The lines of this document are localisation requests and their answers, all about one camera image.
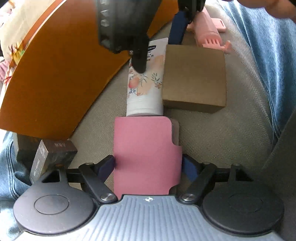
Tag blue jeans leg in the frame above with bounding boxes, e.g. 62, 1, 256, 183
1, 130, 31, 240
221, 1, 295, 141

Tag orange cardboard box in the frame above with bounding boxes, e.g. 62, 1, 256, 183
0, 0, 180, 141

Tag pink card holder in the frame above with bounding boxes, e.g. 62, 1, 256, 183
113, 116, 182, 198

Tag person's right hand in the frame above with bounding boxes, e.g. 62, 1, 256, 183
238, 0, 295, 22

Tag right blue jeans leg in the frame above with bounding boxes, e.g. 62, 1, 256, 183
221, 1, 295, 141

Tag brown cardboard box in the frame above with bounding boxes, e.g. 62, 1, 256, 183
162, 45, 227, 113

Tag floral white tube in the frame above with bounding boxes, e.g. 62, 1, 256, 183
126, 38, 169, 116

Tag slim black photo card box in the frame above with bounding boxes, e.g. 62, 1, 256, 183
30, 140, 78, 184

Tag beige sofa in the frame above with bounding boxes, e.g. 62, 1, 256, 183
71, 1, 295, 240

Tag black textured box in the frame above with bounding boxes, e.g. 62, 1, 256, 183
13, 133, 41, 171

